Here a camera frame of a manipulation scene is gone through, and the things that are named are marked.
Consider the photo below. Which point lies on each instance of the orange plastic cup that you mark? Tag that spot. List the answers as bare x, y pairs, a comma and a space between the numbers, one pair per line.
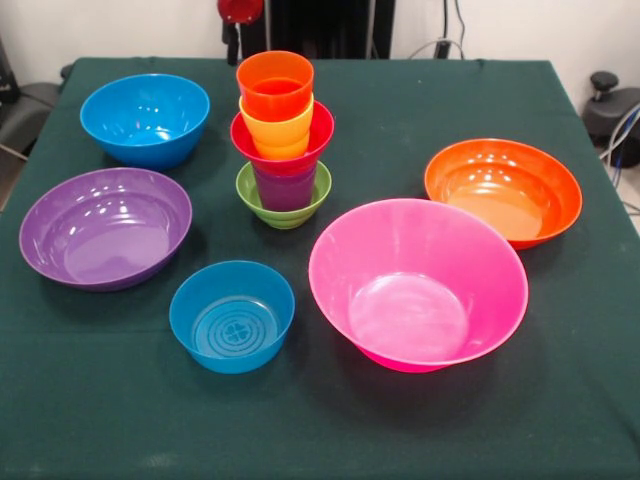
275, 87

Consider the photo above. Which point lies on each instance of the red plastic bowl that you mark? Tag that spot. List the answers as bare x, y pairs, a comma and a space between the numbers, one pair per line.
287, 167

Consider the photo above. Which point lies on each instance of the pink plastic bowl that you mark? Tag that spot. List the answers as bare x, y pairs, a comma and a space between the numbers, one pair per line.
415, 300

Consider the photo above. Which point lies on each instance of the small blue plastic bowl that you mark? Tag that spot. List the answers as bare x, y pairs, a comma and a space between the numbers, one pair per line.
230, 325

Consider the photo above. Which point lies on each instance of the black chair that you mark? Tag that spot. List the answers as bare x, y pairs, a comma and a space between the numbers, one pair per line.
25, 110

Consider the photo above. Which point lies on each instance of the large blue plastic bowl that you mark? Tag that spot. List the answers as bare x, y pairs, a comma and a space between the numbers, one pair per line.
145, 130

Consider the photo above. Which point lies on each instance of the purple plastic cup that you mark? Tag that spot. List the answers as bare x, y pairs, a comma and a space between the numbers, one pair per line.
285, 195

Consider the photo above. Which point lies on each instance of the purple plastic bowl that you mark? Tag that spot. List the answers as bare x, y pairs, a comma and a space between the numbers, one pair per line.
100, 235

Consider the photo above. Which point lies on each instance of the yellow plastic cup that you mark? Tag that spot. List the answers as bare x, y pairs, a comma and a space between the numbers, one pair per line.
280, 135

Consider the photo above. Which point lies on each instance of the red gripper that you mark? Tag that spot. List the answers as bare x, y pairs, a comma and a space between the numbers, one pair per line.
241, 9

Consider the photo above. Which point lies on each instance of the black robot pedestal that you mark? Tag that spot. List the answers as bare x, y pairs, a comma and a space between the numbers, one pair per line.
350, 25

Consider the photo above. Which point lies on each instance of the green plastic bowl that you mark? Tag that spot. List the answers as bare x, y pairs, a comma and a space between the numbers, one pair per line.
290, 220

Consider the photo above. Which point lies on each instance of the dark green tablecloth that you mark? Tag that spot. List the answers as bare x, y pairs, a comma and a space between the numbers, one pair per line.
320, 425

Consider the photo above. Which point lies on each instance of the orange plastic bowl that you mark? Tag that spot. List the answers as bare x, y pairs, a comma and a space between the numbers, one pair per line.
500, 195

